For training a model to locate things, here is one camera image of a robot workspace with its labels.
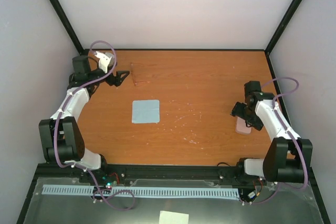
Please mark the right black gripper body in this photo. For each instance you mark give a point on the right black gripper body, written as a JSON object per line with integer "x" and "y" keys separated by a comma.
{"x": 251, "y": 119}

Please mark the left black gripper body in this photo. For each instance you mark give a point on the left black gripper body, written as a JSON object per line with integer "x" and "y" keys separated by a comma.
{"x": 109, "y": 81}

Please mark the pink glasses case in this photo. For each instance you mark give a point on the pink glasses case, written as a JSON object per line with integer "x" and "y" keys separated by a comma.
{"x": 241, "y": 127}

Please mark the light blue cleaning cloth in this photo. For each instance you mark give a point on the light blue cleaning cloth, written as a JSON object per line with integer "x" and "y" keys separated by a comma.
{"x": 145, "y": 111}

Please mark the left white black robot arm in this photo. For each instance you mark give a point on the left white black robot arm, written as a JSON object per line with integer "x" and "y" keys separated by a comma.
{"x": 61, "y": 139}

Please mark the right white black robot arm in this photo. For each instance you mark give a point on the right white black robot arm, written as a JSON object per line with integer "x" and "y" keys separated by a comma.
{"x": 289, "y": 155}

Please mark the transparent red sunglasses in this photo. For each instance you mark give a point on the transparent red sunglasses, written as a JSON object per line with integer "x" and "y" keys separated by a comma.
{"x": 142, "y": 74}

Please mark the pale yellow paper note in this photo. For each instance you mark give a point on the pale yellow paper note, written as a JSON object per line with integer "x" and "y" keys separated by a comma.
{"x": 168, "y": 217}

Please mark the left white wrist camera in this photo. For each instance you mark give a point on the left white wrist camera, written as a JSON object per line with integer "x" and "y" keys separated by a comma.
{"x": 106, "y": 60}

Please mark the left black frame post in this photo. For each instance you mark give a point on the left black frame post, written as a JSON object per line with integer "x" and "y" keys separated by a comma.
{"x": 67, "y": 25}

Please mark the black frame post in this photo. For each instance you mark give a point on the black frame post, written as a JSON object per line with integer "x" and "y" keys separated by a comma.
{"x": 67, "y": 25}
{"x": 293, "y": 6}

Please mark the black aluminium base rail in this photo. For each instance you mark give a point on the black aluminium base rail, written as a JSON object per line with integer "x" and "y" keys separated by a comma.
{"x": 126, "y": 174}

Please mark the light blue slotted cable duct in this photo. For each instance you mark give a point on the light blue slotted cable duct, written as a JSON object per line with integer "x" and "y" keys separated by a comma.
{"x": 142, "y": 192}

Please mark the right black frame post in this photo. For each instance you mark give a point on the right black frame post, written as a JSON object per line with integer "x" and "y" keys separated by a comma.
{"x": 293, "y": 6}

